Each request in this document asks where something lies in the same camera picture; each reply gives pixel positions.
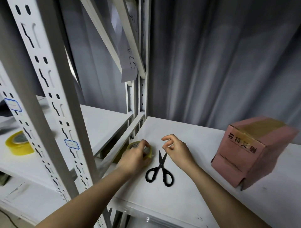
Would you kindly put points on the person's left hand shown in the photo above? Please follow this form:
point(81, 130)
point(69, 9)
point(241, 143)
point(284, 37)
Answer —
point(131, 159)

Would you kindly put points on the person's right hand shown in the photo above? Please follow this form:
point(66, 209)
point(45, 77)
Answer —
point(178, 151)

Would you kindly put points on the yellow tape roll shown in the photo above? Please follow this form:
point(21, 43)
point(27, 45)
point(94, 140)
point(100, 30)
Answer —
point(141, 147)
point(19, 143)

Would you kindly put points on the black scissors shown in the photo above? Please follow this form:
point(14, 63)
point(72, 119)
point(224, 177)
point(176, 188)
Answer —
point(160, 170)

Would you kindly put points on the pink lettered cardboard box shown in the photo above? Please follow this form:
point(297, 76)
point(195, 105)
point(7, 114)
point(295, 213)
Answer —
point(254, 150)

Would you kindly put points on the person's left forearm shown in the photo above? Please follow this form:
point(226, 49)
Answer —
point(80, 204)

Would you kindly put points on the person's right forearm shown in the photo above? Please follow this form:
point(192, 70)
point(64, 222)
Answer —
point(221, 202)

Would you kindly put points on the blue rack label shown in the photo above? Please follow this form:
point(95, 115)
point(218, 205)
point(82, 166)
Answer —
point(12, 104)
point(71, 144)

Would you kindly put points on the handwritten paper sheet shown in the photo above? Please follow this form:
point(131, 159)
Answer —
point(124, 23)
point(129, 65)

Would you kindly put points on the white metal shelf rack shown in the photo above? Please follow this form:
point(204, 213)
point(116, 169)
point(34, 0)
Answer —
point(56, 94)

